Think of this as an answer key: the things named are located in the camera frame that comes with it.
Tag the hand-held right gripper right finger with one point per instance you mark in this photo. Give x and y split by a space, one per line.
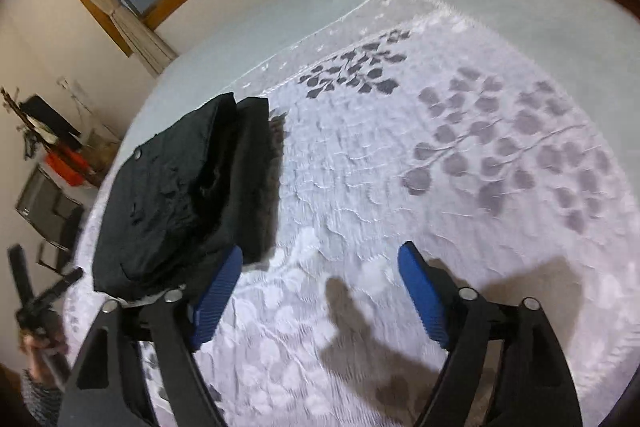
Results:
425 297

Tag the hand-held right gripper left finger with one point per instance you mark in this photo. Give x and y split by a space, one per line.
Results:
217 297

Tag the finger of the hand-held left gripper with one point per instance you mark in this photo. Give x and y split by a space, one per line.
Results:
20 272
60 287

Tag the black pants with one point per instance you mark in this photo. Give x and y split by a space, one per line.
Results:
170 187

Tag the person's left forearm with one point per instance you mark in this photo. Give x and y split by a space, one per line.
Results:
40 399

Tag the person's left hand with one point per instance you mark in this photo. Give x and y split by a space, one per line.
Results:
35 354

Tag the black metal chair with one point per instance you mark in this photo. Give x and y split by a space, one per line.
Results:
40 202

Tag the cardboard box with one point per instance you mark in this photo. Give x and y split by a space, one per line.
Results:
100 152

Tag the white floral blanket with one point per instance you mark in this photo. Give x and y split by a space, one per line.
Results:
375 157

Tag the black hanging garment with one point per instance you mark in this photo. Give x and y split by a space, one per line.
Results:
45 117

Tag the bed with grey sheet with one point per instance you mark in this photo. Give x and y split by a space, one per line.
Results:
250 37

